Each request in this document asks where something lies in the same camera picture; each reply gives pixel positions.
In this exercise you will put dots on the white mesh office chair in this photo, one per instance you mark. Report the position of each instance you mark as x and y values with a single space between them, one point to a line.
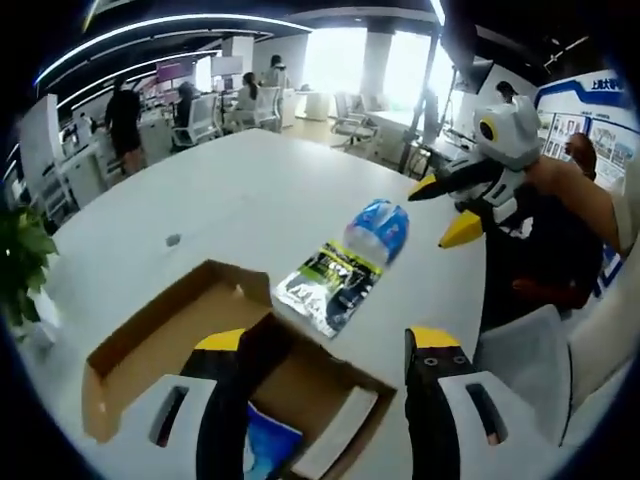
357 120
270 105
205 115

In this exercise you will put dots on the dark cloth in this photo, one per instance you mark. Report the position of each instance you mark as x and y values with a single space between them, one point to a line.
540 260

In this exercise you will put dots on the white desk cabinet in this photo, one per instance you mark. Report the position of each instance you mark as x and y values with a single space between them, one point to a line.
90 170

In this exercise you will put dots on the white table socket panel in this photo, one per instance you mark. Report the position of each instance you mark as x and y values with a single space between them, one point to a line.
173 240

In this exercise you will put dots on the green potted plant white pot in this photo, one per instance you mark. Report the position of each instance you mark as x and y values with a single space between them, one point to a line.
25 250

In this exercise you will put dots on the blue patterned plastic pack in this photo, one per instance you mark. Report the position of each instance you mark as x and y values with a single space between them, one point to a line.
377 225

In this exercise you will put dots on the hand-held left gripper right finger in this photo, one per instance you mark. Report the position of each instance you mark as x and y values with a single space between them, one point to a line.
435 400

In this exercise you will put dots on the grey mesh office chair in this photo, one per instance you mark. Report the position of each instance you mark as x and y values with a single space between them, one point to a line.
525 360

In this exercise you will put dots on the person's right hand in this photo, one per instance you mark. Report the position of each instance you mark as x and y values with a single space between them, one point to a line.
560 177

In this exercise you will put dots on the brown cardboard shoe box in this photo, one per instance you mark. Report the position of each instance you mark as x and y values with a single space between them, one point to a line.
165 320

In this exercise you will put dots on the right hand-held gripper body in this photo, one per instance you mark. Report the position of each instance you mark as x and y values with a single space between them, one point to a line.
510 135

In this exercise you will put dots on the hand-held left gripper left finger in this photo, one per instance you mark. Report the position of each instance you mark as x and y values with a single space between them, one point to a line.
220 400

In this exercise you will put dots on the blue wet wipes pack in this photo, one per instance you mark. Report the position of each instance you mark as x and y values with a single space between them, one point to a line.
275 445

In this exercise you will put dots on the purple wall screen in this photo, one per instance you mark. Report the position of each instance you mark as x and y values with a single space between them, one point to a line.
172 72

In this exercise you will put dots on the silver green soft item packet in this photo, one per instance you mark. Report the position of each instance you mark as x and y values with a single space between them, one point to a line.
320 285

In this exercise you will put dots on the blue white wall display board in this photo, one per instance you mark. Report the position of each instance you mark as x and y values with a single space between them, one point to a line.
555 125

